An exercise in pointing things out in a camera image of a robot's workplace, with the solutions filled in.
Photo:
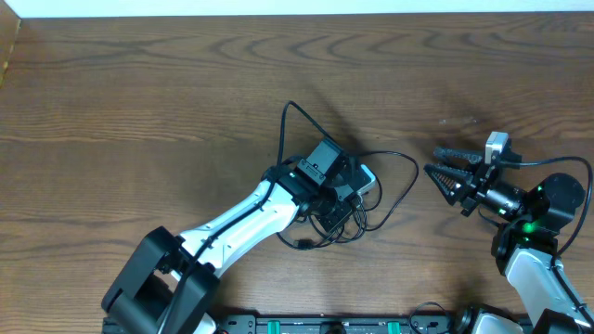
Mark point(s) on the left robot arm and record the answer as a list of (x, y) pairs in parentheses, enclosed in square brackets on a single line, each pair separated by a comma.
[(169, 282)]

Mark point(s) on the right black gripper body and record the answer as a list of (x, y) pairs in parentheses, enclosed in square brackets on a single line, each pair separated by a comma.
[(485, 174)]

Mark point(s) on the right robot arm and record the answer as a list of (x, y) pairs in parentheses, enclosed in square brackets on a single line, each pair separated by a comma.
[(525, 246)]

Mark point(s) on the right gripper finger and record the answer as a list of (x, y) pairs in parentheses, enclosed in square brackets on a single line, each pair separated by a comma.
[(454, 184), (447, 155)]

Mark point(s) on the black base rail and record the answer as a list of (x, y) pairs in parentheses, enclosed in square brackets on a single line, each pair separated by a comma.
[(352, 325)]

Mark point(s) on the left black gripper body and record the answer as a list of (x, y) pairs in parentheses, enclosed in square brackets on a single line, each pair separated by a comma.
[(334, 209)]

